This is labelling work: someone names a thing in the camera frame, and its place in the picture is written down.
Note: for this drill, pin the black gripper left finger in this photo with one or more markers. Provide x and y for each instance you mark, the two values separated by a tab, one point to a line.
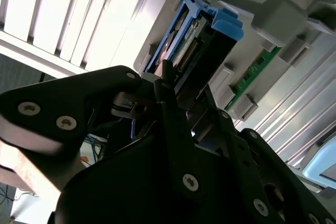
65	95

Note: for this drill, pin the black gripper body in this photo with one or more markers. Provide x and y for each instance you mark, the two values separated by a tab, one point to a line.
131	182

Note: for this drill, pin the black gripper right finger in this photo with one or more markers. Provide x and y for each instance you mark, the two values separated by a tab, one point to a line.
275	171

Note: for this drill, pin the hard disk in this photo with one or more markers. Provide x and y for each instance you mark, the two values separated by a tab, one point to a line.
225	26

